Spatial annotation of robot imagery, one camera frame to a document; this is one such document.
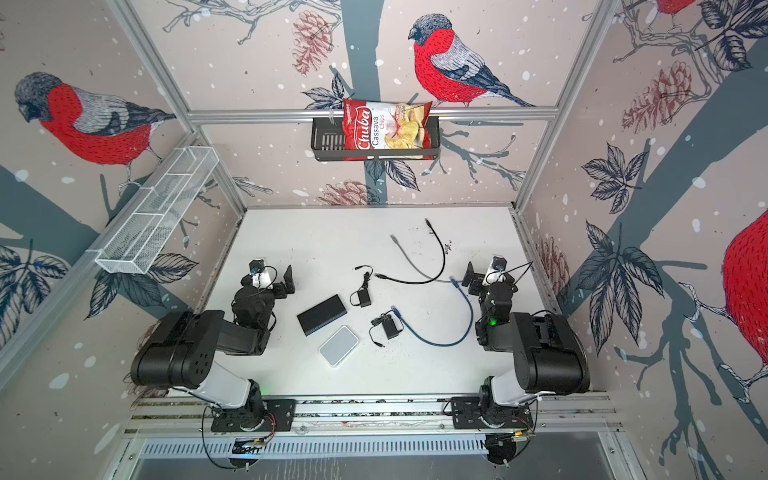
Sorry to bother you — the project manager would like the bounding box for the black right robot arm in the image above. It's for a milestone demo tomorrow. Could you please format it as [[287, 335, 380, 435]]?
[[461, 257, 590, 412]]

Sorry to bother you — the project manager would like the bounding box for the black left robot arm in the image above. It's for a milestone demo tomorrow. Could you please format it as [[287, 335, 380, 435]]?
[[130, 259, 295, 415]]

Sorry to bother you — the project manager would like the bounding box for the red cassava chips bag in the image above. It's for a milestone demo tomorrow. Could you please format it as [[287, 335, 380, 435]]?
[[342, 99, 439, 159]]

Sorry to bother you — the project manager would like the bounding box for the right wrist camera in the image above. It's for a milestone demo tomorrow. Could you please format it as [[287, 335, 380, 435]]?
[[488, 256, 507, 273]]

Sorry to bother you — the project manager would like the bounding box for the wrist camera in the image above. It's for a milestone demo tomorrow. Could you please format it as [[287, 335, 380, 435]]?
[[248, 259, 266, 276], [488, 256, 507, 273]]

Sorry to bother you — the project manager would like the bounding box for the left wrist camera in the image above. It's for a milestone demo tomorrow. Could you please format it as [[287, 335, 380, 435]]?
[[248, 259, 266, 276]]

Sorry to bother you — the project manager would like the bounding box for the blue ethernet cable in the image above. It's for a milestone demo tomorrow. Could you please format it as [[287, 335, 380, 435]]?
[[389, 277, 475, 349]]

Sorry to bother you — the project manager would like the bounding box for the black ethernet cable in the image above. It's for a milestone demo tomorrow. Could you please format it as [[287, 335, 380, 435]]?
[[374, 218, 448, 285]]

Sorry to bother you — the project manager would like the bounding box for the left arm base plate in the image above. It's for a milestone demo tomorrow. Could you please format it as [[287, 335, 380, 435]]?
[[211, 399, 296, 434]]

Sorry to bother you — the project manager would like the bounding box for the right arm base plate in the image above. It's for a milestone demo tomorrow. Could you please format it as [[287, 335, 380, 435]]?
[[448, 396, 534, 430]]

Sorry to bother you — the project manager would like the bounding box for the white wire mesh shelf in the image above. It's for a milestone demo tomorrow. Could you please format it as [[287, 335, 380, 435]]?
[[95, 146, 219, 274]]

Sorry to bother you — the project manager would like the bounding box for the black wall basket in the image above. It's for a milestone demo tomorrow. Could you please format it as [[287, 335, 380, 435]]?
[[310, 117, 441, 162]]

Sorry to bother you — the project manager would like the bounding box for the aluminium mounting rail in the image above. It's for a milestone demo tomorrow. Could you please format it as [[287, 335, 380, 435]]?
[[123, 393, 624, 437]]

